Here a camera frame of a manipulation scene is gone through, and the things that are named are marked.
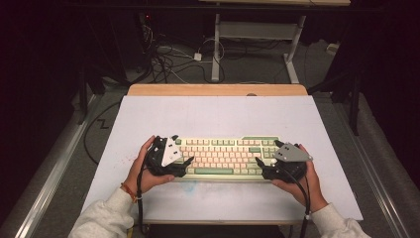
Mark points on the green and pink keyboard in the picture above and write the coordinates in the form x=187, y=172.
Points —
x=224, y=155

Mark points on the white power adapter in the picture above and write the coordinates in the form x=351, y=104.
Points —
x=197, y=57

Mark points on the black stand leg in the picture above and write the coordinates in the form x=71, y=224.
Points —
x=82, y=99

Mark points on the white metal desk frame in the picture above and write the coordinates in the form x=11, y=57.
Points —
x=216, y=43

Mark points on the person's left hand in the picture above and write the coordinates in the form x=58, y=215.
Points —
x=150, y=183

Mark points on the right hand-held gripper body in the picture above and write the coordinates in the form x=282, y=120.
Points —
x=292, y=155

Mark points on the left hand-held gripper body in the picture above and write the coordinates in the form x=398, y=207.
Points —
x=170, y=152

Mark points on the metal floor rail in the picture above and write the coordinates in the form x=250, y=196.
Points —
x=56, y=172
x=373, y=178

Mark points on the person's right hand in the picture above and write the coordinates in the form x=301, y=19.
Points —
x=303, y=195

